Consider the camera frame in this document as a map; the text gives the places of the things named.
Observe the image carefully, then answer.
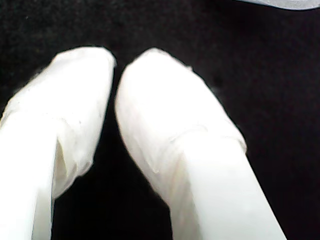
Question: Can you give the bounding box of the white tape roll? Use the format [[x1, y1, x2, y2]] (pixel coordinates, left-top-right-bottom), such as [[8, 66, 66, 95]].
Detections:
[[256, 0, 320, 10]]

